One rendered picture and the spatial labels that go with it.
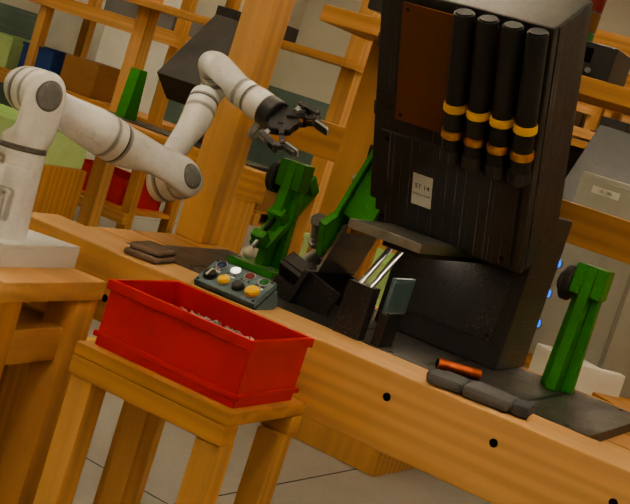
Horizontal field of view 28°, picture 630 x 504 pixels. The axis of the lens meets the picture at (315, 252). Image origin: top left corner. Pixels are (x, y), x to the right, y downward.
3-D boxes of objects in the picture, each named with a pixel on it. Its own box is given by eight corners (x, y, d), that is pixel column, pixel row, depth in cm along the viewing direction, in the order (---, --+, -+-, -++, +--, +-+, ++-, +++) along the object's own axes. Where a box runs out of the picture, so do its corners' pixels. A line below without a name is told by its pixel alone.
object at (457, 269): (494, 371, 261) (547, 216, 257) (370, 320, 275) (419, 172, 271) (523, 367, 277) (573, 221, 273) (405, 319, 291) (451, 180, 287)
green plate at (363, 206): (351, 251, 259) (404, 165, 254) (322, 229, 263) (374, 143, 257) (375, 253, 269) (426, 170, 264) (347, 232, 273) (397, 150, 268)
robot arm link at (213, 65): (258, 73, 281) (262, 99, 289) (212, 40, 288) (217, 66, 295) (236, 91, 279) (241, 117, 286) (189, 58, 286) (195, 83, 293)
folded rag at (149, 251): (155, 265, 259) (159, 251, 258) (121, 252, 261) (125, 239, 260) (175, 263, 268) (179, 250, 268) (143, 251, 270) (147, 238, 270)
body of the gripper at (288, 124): (250, 105, 278) (280, 127, 274) (277, 86, 282) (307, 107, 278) (251, 129, 284) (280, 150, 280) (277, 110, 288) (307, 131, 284)
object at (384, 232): (417, 259, 233) (422, 244, 233) (344, 232, 240) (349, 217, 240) (490, 265, 267) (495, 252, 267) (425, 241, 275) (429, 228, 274)
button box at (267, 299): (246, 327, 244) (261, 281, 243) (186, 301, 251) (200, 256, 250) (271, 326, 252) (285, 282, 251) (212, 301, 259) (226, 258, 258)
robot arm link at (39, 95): (76, 77, 241) (54, 164, 243) (48, 70, 247) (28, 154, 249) (35, 67, 234) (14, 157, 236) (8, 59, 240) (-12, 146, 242)
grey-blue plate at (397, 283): (377, 347, 246) (399, 279, 244) (368, 343, 247) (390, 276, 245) (397, 346, 254) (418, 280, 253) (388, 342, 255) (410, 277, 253)
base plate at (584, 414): (586, 447, 225) (590, 436, 225) (122, 250, 276) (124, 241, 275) (642, 427, 262) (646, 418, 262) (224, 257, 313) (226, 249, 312)
